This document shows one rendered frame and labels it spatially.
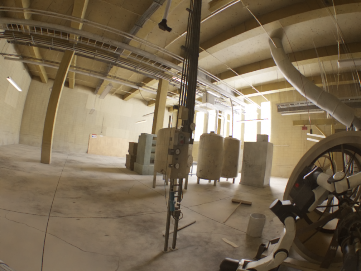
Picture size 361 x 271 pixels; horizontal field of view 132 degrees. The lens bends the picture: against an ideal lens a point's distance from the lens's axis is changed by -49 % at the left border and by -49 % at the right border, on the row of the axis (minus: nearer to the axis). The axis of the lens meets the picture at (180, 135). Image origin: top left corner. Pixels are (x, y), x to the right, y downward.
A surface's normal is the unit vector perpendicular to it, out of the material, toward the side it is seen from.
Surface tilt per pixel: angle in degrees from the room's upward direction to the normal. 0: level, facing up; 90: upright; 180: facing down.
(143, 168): 90
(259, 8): 180
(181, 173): 90
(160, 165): 90
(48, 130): 90
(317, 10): 180
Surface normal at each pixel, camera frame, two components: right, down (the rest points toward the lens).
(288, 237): -0.57, 0.29
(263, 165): -0.78, -0.14
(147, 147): 0.62, -0.01
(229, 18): -0.10, 0.99
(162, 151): -0.54, -0.14
